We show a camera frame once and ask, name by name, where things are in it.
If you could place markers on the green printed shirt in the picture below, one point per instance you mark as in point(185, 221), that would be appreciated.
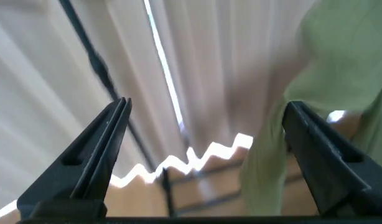
point(343, 56)

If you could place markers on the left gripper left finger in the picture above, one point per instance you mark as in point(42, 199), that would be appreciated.
point(69, 180)

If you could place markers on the beige curtain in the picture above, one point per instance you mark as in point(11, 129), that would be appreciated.
point(225, 62)

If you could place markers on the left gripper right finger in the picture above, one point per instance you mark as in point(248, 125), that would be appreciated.
point(334, 183)

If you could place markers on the black clothes rack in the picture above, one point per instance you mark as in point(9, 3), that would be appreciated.
point(99, 67)

